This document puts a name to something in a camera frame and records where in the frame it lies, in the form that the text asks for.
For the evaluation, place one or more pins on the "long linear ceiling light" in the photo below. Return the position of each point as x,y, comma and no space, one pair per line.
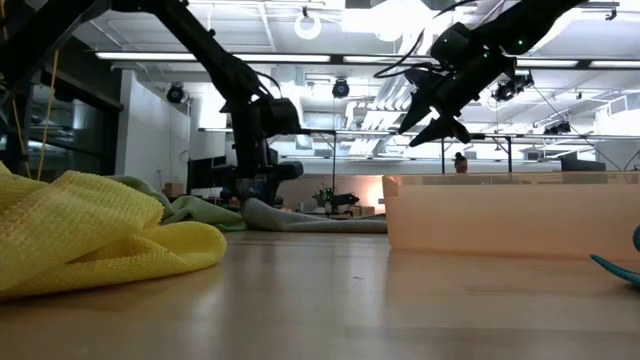
150,56

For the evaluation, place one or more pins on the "black background workstation frame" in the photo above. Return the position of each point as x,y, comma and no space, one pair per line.
442,150

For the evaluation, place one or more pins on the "blue microfiber towel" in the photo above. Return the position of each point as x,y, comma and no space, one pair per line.
620,272

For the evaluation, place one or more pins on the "brown cardboard box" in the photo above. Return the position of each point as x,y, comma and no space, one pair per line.
173,190

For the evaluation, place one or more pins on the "yellow microfiber towel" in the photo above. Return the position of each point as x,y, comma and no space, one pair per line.
85,235

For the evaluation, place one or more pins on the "orange translucent plastic bin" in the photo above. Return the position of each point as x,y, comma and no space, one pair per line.
510,215

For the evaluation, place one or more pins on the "green microfiber towel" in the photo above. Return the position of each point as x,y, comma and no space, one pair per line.
200,210

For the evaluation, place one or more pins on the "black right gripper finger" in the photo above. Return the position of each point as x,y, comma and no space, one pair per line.
447,129
417,112

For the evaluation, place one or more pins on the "black ceiling spotlight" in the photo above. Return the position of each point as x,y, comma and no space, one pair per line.
175,93
510,89
340,88

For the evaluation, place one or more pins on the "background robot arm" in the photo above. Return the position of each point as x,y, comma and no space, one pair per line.
336,200

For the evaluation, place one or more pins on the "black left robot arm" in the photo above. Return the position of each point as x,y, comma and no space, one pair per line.
210,50

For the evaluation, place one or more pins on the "dark background monitor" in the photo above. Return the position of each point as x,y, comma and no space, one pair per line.
582,166

